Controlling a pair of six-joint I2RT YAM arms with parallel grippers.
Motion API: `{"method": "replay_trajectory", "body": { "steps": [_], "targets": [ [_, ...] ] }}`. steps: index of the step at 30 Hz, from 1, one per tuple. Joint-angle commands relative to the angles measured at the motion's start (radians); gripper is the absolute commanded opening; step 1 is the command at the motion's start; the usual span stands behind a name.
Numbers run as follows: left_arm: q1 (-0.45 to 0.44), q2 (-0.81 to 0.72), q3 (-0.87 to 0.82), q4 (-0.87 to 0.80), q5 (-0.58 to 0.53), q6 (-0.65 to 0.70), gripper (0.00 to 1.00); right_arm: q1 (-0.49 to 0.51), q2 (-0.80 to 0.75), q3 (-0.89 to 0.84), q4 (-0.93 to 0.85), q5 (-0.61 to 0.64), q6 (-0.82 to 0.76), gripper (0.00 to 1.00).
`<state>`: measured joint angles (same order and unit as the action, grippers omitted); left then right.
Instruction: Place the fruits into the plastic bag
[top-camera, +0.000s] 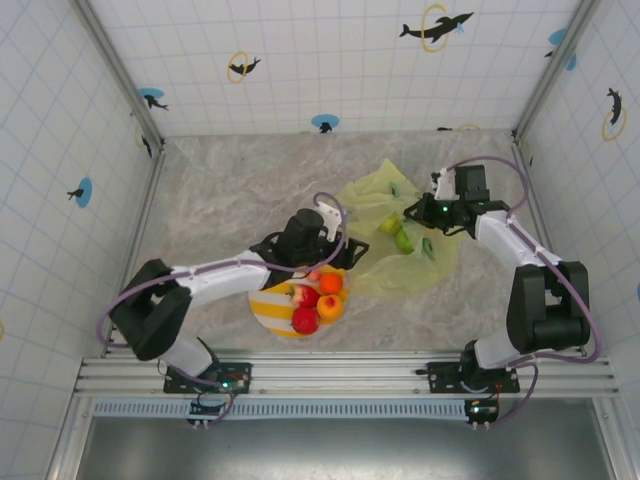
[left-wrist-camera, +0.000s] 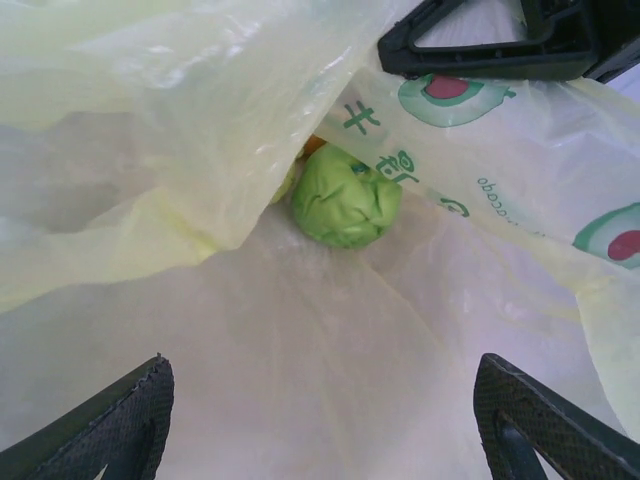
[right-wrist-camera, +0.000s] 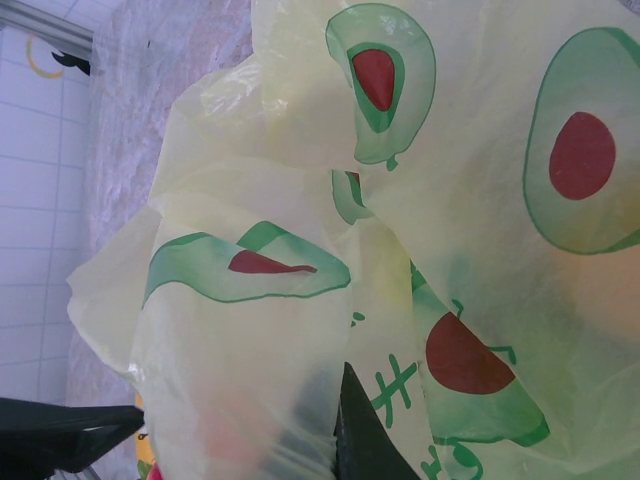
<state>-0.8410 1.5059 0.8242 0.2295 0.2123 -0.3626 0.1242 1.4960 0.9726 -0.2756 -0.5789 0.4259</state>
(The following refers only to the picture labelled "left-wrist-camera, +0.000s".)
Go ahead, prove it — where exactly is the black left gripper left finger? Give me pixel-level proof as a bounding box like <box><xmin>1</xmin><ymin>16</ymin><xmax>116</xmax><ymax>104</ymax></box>
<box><xmin>0</xmin><ymin>352</ymin><xmax>175</xmax><ymax>480</ymax></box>

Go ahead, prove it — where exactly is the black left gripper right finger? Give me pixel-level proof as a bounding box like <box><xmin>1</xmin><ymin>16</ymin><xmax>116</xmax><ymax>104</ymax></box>
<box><xmin>473</xmin><ymin>353</ymin><xmax>640</xmax><ymax>480</ymax></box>

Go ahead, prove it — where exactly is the green apple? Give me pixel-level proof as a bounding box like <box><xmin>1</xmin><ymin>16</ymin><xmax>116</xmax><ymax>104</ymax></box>
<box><xmin>291</xmin><ymin>143</ymin><xmax>404</xmax><ymax>250</ymax></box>

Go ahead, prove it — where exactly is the yellow translucent plastic bag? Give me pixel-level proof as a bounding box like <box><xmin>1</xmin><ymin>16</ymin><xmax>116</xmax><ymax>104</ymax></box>
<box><xmin>0</xmin><ymin>0</ymin><xmax>640</xmax><ymax>480</ymax></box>

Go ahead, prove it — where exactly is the yellow orange mango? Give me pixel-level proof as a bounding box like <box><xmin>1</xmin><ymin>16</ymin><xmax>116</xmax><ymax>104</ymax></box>
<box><xmin>303</xmin><ymin>133</ymin><xmax>330</xmax><ymax>159</ymax></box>

